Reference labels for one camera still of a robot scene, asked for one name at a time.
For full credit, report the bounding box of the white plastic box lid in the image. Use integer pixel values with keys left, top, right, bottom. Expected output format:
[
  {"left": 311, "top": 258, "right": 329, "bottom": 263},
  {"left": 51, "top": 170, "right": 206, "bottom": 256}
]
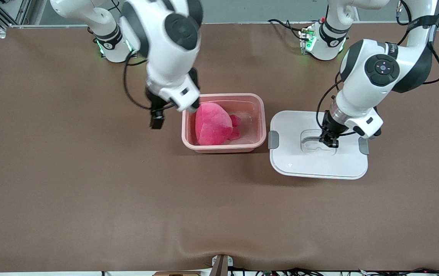
[{"left": 268, "top": 110, "right": 370, "bottom": 180}]

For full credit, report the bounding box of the pink plush toy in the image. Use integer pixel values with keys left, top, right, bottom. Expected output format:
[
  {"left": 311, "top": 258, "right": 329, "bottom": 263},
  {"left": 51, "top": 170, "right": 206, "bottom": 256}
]
[{"left": 195, "top": 102, "right": 242, "bottom": 146}]

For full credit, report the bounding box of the pink plastic storage box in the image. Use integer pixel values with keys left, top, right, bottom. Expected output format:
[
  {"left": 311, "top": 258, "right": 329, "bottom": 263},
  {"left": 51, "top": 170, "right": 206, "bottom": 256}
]
[{"left": 182, "top": 93, "right": 267, "bottom": 154}]

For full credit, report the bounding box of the brown table mat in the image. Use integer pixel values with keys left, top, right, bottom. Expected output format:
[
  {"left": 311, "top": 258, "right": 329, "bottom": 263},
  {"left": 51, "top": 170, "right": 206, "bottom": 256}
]
[{"left": 0, "top": 22, "right": 439, "bottom": 273}]

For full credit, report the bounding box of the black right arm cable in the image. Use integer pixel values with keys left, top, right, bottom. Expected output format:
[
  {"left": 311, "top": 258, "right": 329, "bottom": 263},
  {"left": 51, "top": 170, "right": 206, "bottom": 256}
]
[{"left": 122, "top": 52, "right": 176, "bottom": 112}]

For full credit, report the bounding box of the silver table edge rail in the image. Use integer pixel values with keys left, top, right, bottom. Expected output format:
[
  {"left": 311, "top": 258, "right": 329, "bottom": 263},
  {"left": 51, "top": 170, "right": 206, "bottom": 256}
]
[{"left": 0, "top": 20, "right": 439, "bottom": 29}]

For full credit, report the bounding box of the black left base cable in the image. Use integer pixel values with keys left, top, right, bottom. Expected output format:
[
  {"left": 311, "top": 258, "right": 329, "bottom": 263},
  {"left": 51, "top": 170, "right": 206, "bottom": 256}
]
[{"left": 267, "top": 18, "right": 305, "bottom": 41}]

